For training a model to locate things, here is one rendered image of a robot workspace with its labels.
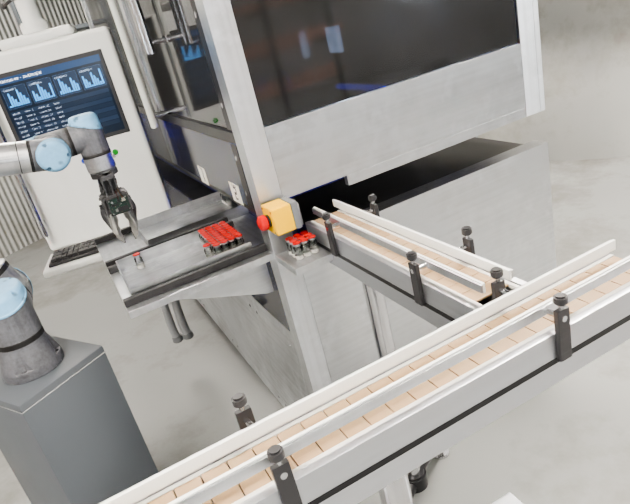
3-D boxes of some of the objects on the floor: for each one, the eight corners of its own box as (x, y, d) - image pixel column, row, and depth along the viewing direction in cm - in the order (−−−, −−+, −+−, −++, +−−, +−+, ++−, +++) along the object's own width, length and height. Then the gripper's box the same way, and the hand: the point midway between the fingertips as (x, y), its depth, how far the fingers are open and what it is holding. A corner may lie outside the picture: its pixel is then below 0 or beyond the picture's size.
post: (350, 472, 199) (136, -311, 116) (359, 483, 193) (142, -328, 111) (333, 482, 196) (104, -309, 114) (342, 493, 191) (108, -327, 109)
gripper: (85, 180, 151) (115, 253, 159) (125, 167, 154) (152, 239, 163) (82, 175, 158) (111, 245, 167) (120, 162, 162) (146, 232, 170)
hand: (128, 235), depth 167 cm, fingers closed
